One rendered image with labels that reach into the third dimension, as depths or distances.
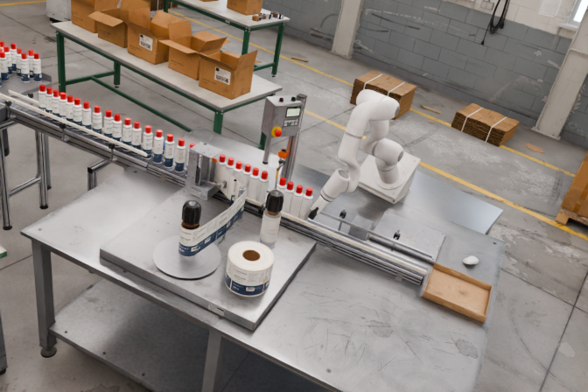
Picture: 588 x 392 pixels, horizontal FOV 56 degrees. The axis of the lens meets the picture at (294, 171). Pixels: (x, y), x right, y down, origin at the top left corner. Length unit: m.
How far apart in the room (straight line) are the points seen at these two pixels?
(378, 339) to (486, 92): 5.89
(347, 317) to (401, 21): 6.25
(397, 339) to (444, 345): 0.21
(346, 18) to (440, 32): 1.49
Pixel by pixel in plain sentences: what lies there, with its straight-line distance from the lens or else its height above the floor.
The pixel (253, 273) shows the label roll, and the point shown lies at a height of 1.01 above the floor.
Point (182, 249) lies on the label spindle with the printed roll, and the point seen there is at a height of 0.95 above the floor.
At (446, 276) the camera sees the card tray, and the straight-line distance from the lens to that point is 2.95.
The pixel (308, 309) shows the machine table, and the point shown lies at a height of 0.83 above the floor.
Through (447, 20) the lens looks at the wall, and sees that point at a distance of 8.04.
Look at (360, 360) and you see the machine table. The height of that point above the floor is 0.83.
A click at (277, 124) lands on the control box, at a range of 2.78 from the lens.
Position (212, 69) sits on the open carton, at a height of 0.96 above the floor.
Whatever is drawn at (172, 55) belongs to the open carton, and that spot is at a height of 0.90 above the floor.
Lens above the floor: 2.54
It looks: 29 degrees down
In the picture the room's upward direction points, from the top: 11 degrees clockwise
